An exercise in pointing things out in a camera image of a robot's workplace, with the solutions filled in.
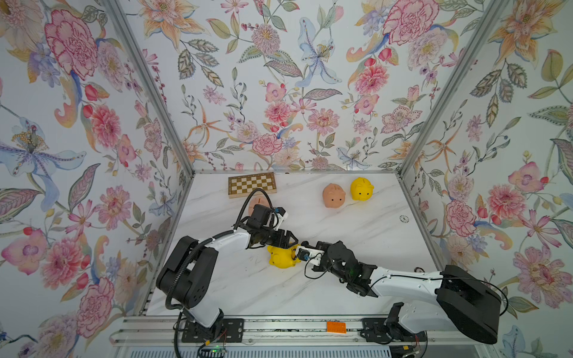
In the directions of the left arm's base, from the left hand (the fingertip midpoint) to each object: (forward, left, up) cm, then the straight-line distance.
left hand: (293, 239), depth 88 cm
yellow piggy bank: (-8, +4, +2) cm, 10 cm away
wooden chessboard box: (+32, +25, -5) cm, 41 cm away
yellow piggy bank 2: (+26, -32, 0) cm, 41 cm away
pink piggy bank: (+21, -19, 0) cm, 28 cm away
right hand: (-2, -5, +4) cm, 7 cm away
